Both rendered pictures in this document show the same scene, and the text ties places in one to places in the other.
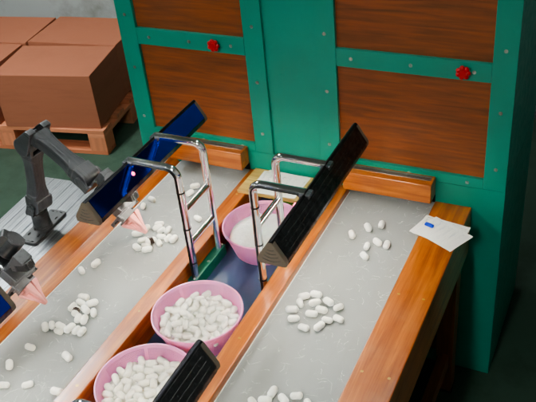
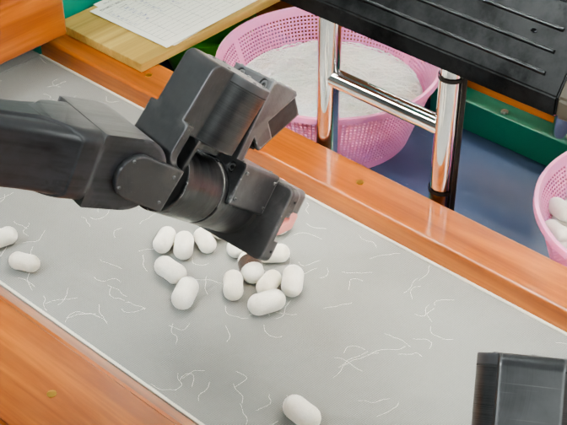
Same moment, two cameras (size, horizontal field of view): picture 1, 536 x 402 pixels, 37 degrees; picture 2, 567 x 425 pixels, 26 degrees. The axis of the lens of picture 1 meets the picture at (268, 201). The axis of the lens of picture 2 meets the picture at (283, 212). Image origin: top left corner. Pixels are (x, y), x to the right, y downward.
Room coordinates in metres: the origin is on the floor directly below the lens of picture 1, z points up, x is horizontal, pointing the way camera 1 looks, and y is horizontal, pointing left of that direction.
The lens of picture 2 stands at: (1.84, 1.25, 1.50)
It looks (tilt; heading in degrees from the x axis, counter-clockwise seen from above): 37 degrees down; 284
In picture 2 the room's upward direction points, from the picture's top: straight up
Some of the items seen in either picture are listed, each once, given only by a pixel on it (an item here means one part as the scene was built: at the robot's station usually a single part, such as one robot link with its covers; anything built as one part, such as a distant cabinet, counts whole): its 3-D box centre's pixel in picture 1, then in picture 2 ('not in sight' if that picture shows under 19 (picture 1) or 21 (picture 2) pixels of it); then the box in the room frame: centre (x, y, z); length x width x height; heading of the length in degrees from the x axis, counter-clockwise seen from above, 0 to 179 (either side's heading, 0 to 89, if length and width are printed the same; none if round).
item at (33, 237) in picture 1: (41, 218); not in sight; (2.34, 0.81, 0.71); 0.20 x 0.07 x 0.08; 155
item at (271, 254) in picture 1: (317, 187); not in sight; (1.81, -0.14, 1.08); 0.62 x 0.08 x 0.07; 152
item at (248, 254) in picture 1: (263, 234); (327, 92); (2.09, 0.03, 0.72); 0.27 x 0.27 x 0.10
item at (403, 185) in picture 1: (388, 182); not in sight; (2.17, -0.40, 0.83); 0.30 x 0.06 x 0.07; 62
